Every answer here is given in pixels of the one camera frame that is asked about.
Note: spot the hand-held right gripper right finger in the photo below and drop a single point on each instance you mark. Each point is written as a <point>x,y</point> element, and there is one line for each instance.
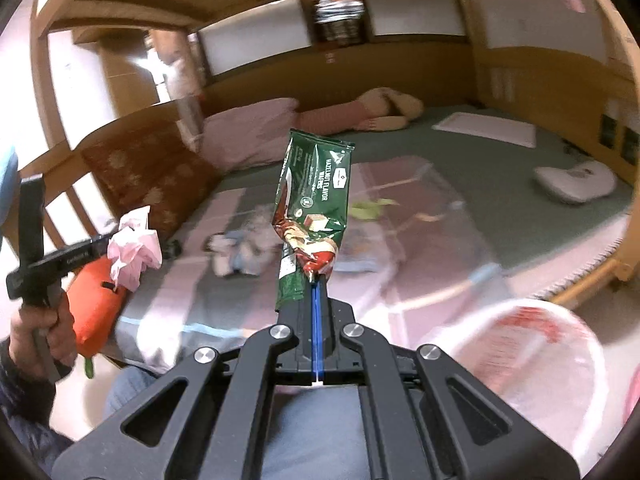
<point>332,345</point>

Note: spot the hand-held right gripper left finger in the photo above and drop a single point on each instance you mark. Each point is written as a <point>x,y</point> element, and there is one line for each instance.
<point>300,340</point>

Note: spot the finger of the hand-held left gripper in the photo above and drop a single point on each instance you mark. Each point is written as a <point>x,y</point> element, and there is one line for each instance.
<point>100,249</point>

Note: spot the pink tissue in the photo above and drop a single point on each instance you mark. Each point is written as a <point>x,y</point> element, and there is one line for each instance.
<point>135,255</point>

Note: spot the white blue wrapper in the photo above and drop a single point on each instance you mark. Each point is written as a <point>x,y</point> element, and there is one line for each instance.
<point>240,250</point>

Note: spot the small yellow green wrapper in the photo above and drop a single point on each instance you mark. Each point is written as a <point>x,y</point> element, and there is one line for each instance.
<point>372,210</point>

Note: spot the green wafer wrapper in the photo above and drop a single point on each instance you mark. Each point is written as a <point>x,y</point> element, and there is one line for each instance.
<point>310,195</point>

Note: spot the bin with white plastic bag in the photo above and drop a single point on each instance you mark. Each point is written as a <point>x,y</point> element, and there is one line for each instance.
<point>525,360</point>

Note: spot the person's left hand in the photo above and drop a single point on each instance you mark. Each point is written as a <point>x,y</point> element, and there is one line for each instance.
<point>65,335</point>

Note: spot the orange carrot plush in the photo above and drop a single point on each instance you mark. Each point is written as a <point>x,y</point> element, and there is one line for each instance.
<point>95,305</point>

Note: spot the brown patterned pillow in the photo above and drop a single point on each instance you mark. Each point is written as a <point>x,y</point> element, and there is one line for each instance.
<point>150,180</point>

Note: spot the person's legs in jeans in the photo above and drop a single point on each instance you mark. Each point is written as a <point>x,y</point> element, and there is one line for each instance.
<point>310,435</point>

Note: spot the pink checked blanket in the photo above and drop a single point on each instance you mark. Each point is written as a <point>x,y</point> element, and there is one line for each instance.
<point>410,280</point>

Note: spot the pink pillow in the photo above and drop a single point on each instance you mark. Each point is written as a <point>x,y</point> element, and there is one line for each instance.
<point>250,135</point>

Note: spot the green bed mattress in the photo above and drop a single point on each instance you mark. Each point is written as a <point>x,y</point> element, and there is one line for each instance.
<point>450,150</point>

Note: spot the striped plush dog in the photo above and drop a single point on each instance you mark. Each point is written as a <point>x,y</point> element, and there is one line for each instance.
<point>370,110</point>

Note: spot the flat white pillow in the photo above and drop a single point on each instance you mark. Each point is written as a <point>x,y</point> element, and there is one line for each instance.
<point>485,127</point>

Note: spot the white contoured baby pillow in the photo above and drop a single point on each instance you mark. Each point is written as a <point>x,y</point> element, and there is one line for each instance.
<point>575,182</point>

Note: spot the stack of books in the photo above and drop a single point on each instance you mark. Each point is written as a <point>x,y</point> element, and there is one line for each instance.
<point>340,15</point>

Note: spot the dark green sticker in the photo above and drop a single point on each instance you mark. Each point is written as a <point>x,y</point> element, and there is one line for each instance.
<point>608,131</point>
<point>630,144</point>

